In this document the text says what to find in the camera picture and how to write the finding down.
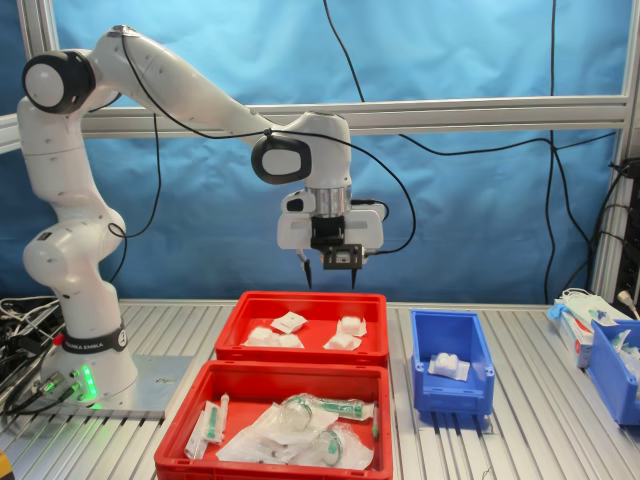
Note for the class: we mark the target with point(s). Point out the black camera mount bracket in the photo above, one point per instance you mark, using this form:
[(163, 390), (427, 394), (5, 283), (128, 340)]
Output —
[(327, 231)]

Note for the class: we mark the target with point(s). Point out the small green capped needle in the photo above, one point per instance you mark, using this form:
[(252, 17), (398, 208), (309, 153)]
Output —
[(374, 431)]

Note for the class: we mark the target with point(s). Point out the bagged clear oxygen mask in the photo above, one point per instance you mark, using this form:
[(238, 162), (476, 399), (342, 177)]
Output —
[(297, 412), (331, 446)]

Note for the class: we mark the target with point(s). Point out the yellow object corner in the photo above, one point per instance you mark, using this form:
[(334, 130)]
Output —
[(4, 467)]

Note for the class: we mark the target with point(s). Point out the light blue face mask pile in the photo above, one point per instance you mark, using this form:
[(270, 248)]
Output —
[(580, 300)]

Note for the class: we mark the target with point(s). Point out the flat white sterile packet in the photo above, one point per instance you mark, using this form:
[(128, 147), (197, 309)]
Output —
[(195, 436)]

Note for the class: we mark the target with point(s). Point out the flat printed white packet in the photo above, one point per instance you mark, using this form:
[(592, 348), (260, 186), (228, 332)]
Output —
[(289, 322)]

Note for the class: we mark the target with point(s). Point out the blue bin with packaged supplies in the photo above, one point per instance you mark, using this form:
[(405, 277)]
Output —
[(607, 382)]

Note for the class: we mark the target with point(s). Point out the red crate holding bandages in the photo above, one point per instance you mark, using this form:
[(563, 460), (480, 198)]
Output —
[(260, 303)]

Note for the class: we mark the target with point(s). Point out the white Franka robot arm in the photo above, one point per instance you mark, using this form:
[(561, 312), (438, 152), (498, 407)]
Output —
[(165, 75)]

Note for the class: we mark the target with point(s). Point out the white power plug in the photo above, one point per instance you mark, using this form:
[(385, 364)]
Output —
[(627, 302)]

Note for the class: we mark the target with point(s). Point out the blue white cardboard carton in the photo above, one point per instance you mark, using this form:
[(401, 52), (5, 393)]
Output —
[(575, 340)]

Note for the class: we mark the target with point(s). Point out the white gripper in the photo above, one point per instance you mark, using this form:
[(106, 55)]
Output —
[(295, 232)]

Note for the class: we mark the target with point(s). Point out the red round knob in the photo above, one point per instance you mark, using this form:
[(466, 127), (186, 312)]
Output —
[(59, 340)]

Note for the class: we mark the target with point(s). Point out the packaged syringe with green plunger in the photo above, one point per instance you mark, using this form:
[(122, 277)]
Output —
[(214, 424)]

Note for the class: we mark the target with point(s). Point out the clear packaged supplies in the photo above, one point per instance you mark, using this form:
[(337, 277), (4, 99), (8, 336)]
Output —
[(627, 350)]

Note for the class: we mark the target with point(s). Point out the blue paper backdrop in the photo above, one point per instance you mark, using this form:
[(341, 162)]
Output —
[(450, 225)]

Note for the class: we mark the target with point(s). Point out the steel robot base plate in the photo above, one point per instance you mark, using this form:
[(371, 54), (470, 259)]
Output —
[(160, 375)]

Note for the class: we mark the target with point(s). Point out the white plastic syringe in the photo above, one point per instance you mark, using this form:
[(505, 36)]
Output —
[(225, 407)]

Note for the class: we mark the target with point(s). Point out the large packaged green syringe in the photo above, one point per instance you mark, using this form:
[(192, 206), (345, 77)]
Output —
[(345, 408)]

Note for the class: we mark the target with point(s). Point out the white gauze bandage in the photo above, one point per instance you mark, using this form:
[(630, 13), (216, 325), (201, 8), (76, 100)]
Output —
[(342, 343), (352, 325), (446, 366), (290, 341), (260, 336)]

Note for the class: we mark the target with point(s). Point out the small open blue bin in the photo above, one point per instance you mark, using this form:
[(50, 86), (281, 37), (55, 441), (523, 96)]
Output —
[(450, 330)]

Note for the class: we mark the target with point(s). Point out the red crate holding syringes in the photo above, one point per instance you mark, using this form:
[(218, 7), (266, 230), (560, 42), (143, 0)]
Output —
[(175, 457)]

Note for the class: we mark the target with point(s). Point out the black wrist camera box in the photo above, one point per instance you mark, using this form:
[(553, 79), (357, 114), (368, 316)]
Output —
[(342, 257)]

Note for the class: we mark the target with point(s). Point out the aluminium profile frame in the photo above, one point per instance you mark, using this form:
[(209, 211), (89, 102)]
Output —
[(450, 112)]

